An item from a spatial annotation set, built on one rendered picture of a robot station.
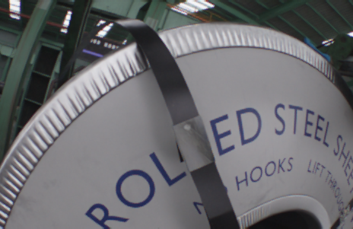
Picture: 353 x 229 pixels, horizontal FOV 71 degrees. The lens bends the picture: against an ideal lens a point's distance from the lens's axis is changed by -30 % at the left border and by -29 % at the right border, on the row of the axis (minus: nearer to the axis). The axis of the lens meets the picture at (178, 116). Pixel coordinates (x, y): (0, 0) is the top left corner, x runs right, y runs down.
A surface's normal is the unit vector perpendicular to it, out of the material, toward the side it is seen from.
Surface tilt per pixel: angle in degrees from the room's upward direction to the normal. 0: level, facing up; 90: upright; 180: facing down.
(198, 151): 96
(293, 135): 90
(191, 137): 96
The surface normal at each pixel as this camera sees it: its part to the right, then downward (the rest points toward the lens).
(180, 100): 0.29, -0.13
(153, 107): 0.44, 0.00
